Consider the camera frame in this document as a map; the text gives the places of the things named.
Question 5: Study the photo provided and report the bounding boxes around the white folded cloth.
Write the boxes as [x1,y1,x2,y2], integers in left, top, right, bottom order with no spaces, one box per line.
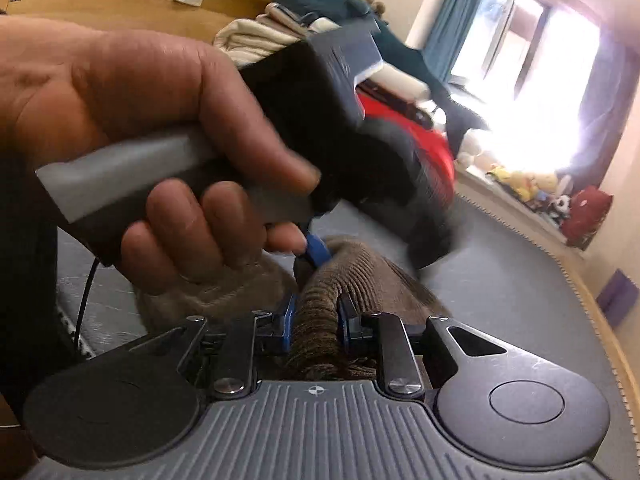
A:
[255,1,442,111]

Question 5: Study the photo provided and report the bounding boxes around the panda plush toy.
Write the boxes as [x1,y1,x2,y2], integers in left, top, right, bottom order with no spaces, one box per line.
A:
[548,195,570,223]

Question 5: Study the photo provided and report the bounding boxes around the cream folded blanket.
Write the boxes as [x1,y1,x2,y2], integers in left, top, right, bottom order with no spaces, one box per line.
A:
[213,18,299,67]

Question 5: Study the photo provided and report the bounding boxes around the brown corduroy pants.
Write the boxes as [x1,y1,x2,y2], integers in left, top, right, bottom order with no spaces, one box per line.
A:
[134,236,450,380]

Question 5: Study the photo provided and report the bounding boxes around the purple yoga mat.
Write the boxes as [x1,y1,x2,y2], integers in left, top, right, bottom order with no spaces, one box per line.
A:
[597,269,639,328]

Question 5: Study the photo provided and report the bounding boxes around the white plush toy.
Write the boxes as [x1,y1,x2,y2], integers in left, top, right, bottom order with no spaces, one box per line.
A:
[456,129,497,172]

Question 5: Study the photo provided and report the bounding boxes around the blue curtain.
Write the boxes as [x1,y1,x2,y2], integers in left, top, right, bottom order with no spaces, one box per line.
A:
[422,0,482,82]

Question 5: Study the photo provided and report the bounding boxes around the teal shark plush toy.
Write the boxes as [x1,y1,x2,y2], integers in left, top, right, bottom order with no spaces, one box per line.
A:
[273,0,488,155]

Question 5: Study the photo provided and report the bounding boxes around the yellow bear plush toy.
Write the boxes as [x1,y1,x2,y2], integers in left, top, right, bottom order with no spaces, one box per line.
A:
[485,165,559,203]

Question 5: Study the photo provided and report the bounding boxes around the window frame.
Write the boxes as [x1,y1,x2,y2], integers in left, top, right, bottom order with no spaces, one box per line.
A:
[449,0,600,103]

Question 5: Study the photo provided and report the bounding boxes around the person's left hand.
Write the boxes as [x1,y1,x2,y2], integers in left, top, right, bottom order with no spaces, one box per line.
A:
[1,16,320,295]

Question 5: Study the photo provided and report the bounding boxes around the red folded blanket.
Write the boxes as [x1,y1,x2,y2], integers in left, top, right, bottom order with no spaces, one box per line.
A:
[358,90,456,205]

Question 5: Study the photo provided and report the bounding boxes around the red patterned cushion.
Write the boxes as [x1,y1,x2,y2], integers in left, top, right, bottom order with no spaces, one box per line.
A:
[561,185,613,250]

